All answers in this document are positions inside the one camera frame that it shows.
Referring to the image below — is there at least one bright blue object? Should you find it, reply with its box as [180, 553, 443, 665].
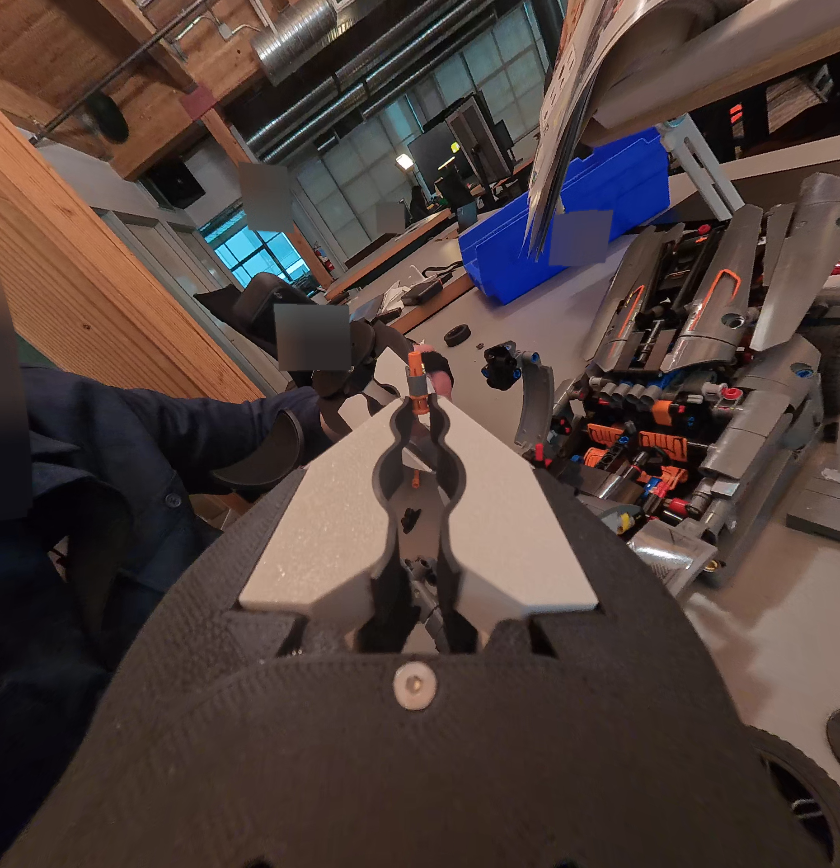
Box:
[458, 129, 671, 306]

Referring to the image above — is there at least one black round lamp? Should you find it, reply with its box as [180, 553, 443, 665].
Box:
[77, 91, 131, 145]

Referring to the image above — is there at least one grey metal bar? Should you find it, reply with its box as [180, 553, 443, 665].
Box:
[657, 115, 746, 221]

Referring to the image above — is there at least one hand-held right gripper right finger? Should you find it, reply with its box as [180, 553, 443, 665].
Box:
[432, 396, 600, 653]

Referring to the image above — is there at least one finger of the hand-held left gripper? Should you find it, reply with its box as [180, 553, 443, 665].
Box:
[375, 349, 411, 400]
[338, 395, 398, 432]

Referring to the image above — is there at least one long wooden desk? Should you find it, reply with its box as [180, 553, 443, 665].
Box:
[321, 203, 529, 306]

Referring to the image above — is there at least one small orange lego piece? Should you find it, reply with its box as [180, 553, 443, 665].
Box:
[406, 349, 436, 416]

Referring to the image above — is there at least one black pouch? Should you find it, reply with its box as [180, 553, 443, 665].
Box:
[399, 268, 458, 307]

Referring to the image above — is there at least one black wall speaker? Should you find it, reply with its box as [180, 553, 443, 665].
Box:
[147, 157, 208, 211]

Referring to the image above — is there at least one lego instruction booklet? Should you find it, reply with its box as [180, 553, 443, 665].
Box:
[526, 0, 685, 259]

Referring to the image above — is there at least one grey lego tile panel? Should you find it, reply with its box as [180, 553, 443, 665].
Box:
[786, 468, 840, 547]

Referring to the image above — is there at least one black lego wheel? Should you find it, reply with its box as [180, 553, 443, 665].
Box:
[748, 726, 840, 868]

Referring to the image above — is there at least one grey lego car model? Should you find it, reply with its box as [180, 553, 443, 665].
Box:
[483, 173, 840, 598]

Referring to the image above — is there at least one black office chair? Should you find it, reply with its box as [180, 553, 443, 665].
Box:
[192, 271, 326, 370]

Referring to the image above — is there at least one metal ventilation duct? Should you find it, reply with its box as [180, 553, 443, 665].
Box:
[249, 0, 343, 88]

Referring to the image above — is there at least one person's dark blue clothing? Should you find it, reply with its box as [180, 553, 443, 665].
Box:
[0, 434, 214, 733]

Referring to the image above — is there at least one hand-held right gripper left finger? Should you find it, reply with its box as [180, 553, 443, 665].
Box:
[238, 397, 417, 653]

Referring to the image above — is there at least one person's left forearm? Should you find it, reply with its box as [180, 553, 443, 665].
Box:
[20, 366, 326, 504]

